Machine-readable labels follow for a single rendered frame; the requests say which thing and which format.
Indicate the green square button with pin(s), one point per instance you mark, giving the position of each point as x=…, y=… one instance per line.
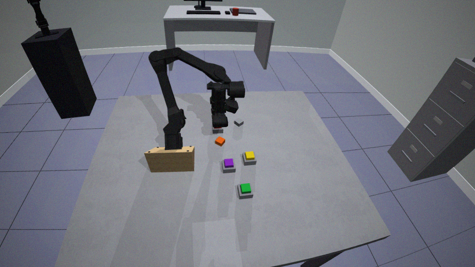
x=245, y=191

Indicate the red button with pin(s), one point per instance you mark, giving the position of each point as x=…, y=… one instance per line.
x=217, y=130

